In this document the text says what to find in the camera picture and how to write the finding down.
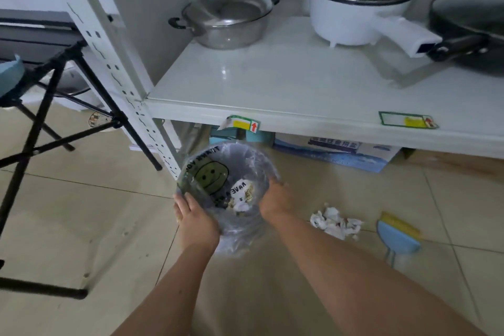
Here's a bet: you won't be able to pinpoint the person's left hand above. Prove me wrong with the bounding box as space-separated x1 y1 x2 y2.
173 192 221 254

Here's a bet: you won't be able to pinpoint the person's right hand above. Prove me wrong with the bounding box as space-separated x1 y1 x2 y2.
258 177 294 226

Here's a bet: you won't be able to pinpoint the trash bin with plastic liner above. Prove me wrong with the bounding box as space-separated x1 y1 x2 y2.
176 142 281 256

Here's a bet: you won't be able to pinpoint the pile of paper scraps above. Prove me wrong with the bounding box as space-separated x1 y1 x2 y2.
310 202 364 241

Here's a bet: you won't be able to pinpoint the blue brush yellow bristles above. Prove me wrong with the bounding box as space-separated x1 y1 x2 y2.
376 212 422 268

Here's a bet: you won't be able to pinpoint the blue plastic dustpan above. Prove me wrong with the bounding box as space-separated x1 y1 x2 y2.
0 54 25 99

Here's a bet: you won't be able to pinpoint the person's left forearm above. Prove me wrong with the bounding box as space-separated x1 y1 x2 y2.
112 243 219 336

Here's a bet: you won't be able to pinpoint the person's right forearm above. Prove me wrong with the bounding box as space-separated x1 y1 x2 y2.
271 209 489 336

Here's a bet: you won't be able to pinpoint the teal cardboard box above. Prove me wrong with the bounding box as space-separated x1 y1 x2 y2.
208 127 246 146
246 130 276 148

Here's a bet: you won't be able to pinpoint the blue white cardboard box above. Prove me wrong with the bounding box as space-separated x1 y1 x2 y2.
272 133 402 174

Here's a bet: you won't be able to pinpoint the peeling green yellow shelf label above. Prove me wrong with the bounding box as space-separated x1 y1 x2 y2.
217 114 261 134

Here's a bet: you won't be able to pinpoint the white metal shelf rack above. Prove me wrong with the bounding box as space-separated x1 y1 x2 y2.
35 0 504 181

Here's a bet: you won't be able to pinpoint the flat green yellow shelf label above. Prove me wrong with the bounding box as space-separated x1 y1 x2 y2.
378 111 439 130

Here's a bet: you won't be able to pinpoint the stainless steel pot with lid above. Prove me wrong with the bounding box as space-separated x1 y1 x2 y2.
168 0 280 50

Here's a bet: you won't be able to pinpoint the white electric pot glass lid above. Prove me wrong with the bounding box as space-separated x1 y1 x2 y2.
310 0 443 59

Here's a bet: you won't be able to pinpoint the black slatted folding table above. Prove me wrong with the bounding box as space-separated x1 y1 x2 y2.
0 8 163 301

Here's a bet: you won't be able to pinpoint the black frying pan with lid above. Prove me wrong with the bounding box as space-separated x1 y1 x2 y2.
426 0 504 77

